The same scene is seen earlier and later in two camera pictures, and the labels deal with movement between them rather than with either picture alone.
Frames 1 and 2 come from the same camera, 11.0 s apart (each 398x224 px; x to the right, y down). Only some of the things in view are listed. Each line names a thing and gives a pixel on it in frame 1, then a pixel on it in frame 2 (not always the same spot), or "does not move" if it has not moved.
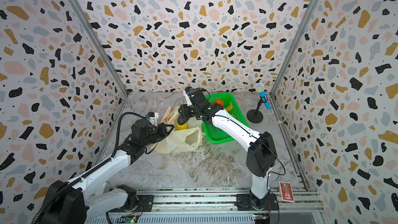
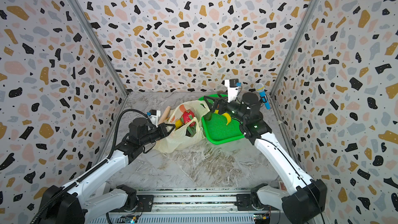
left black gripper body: x=154 y=135 does not move
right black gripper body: x=191 y=110 → x=222 y=106
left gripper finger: x=164 y=126 does not move
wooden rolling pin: x=167 y=114 does not move
